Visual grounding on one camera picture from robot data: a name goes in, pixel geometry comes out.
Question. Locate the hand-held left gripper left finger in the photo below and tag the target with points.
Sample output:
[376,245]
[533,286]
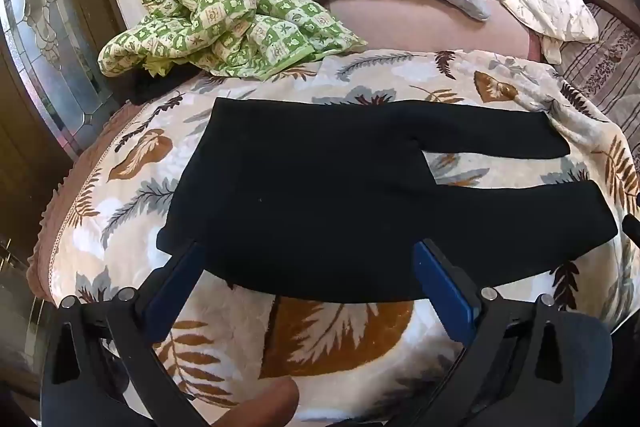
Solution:
[180,287]

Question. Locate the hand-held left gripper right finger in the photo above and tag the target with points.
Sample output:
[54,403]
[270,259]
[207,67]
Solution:
[445,287]

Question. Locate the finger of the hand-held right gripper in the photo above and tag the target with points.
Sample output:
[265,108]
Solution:
[633,232]

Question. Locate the black pants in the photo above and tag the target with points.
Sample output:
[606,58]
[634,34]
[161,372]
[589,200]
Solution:
[300,187]

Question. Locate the leaf print blanket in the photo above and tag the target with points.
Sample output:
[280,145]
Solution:
[150,157]

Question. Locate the white printed cloth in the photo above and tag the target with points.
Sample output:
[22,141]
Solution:
[550,7]

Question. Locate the green checkered blanket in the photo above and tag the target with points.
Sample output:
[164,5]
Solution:
[220,12]

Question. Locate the wooden stained glass door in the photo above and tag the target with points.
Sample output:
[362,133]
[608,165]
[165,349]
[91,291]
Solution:
[55,32]

